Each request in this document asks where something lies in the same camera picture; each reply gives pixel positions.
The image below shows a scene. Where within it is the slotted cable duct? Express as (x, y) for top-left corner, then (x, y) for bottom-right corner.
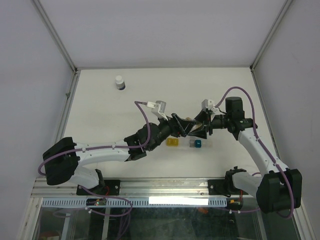
(42, 196), (227, 208)

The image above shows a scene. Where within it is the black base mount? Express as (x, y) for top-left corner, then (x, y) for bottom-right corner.
(207, 178), (250, 197)
(88, 179), (121, 196)

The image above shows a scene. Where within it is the aluminium frame post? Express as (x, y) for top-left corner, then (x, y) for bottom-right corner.
(250, 0), (294, 72)
(31, 0), (78, 73)

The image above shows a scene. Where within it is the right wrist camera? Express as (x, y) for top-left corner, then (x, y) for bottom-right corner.
(201, 99), (219, 112)

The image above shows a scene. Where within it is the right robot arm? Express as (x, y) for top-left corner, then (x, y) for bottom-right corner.
(189, 96), (302, 214)

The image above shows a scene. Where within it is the aluminium mounting rail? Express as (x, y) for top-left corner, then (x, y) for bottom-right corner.
(32, 177), (300, 198)

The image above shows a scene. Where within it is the weekly pill organizer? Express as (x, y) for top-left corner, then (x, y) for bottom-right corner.
(165, 137), (213, 149)

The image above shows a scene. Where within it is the white cap pill bottle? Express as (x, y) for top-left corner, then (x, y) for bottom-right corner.
(115, 75), (126, 91)

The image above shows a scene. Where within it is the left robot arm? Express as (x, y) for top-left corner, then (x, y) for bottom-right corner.
(42, 113), (196, 195)

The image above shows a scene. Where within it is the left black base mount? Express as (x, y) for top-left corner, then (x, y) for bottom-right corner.
(88, 179), (121, 196)

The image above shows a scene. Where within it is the clear bottle gold cap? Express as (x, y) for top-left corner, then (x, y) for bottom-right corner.
(185, 117), (203, 132)

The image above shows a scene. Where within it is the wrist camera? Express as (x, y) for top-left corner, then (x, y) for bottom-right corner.
(146, 100), (168, 121)
(201, 99), (219, 112)

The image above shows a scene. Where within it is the right aluminium frame post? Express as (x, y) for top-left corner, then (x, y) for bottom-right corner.
(250, 0), (294, 72)

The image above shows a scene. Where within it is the left aluminium frame post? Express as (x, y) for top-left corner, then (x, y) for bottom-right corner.
(31, 0), (78, 73)

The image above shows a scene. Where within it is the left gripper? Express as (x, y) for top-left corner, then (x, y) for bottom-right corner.
(148, 113), (196, 152)

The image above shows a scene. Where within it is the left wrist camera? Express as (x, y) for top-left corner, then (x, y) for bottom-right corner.
(146, 100), (168, 121)

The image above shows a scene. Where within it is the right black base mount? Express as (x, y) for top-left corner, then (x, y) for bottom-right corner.
(207, 178), (250, 197)

